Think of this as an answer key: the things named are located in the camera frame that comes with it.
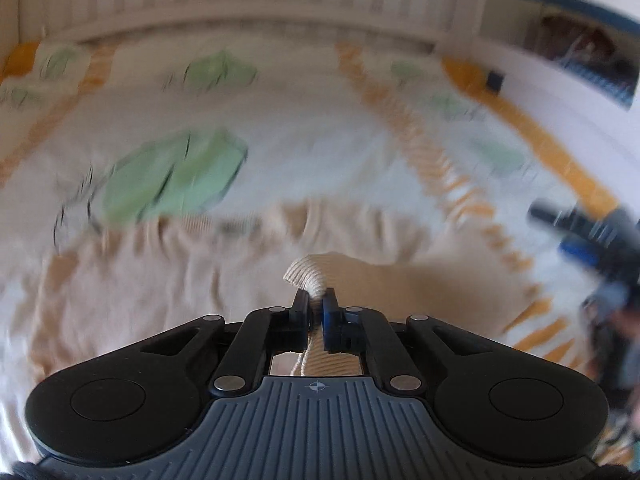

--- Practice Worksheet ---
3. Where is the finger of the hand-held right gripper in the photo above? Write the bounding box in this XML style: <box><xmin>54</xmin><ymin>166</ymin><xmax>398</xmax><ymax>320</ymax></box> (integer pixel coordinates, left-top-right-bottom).
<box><xmin>559</xmin><ymin>240</ymin><xmax>608</xmax><ymax>274</ymax></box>
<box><xmin>530</xmin><ymin>201</ymin><xmax>601</xmax><ymax>241</ymax></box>

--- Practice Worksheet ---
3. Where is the white leaf-print duvet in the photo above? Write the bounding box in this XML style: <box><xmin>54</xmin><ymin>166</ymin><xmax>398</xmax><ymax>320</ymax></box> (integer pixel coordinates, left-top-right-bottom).
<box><xmin>0</xmin><ymin>39</ymin><xmax>640</xmax><ymax>471</ymax></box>

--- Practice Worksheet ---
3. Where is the orange bed sheet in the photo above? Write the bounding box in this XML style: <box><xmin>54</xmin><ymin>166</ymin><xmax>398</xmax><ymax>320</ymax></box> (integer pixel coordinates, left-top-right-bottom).
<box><xmin>0</xmin><ymin>42</ymin><xmax>621</xmax><ymax>216</ymax></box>

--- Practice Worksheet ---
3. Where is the blue-framed wall shelf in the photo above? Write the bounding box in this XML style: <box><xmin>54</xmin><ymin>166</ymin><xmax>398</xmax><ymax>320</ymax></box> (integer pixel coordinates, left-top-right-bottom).
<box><xmin>482</xmin><ymin>0</ymin><xmax>640</xmax><ymax>111</ymax></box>

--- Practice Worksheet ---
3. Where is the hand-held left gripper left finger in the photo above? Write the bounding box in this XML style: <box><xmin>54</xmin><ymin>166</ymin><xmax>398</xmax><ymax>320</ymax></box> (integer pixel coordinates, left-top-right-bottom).
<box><xmin>136</xmin><ymin>289</ymin><xmax>315</xmax><ymax>394</ymax></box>

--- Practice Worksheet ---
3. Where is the beige knit sweater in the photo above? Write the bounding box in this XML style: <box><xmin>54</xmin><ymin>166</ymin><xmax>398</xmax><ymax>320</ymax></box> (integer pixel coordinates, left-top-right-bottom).
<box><xmin>30</xmin><ymin>200</ymin><xmax>506</xmax><ymax>378</ymax></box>

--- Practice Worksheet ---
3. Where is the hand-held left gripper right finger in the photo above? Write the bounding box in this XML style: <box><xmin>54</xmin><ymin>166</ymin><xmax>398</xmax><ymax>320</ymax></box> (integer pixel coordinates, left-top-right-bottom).
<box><xmin>322</xmin><ymin>288</ymin><xmax>502</xmax><ymax>393</ymax></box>

